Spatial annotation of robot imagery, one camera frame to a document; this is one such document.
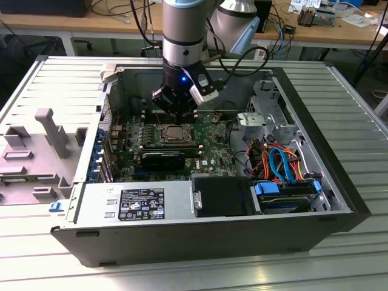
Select hard disk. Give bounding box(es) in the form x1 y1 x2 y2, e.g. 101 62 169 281
258 194 313 215

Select black camera cable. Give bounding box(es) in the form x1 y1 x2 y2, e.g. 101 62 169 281
206 18 270 89

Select black wire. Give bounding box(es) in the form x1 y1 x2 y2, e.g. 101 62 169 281
226 119 255 178

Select black computer case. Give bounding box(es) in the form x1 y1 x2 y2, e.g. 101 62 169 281
0 0 93 18

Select green motherboard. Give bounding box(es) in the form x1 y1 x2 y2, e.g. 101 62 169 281
109 111 243 184

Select white papers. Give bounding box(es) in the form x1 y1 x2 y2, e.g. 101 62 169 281
339 7 380 28

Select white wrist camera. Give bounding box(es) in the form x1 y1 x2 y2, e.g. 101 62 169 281
188 72 219 107

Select blue disk carrier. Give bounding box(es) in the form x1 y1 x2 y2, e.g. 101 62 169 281
253 180 323 198

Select wooden desk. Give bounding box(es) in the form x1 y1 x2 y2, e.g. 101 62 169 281
0 0 388 51

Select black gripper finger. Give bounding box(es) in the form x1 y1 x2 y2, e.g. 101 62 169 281
150 87 181 124
179 96 199 124

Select black stand pole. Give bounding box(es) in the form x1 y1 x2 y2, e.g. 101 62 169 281
353 27 388 85

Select metal device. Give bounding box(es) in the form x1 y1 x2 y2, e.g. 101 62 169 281
296 5 337 27

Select tall black box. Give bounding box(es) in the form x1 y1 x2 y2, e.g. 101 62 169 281
255 0 273 33

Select black graphics card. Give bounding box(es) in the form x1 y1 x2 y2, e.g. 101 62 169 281
139 150 186 172

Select silver power supply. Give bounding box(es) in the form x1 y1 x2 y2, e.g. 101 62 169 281
73 181 195 224

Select silver drive cage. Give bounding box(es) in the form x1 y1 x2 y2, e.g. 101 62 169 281
247 79 301 143

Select black PC case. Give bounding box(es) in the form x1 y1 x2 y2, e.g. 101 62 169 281
50 62 372 268

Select grey parts rack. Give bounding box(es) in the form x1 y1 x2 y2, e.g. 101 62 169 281
0 107 89 207

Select blue wire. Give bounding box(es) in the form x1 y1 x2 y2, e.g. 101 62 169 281
269 147 299 186

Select silver latch handle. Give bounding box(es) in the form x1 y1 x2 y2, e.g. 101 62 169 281
192 190 203 211

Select orange wire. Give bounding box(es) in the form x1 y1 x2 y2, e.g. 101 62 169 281
259 144 273 180
284 148 306 182

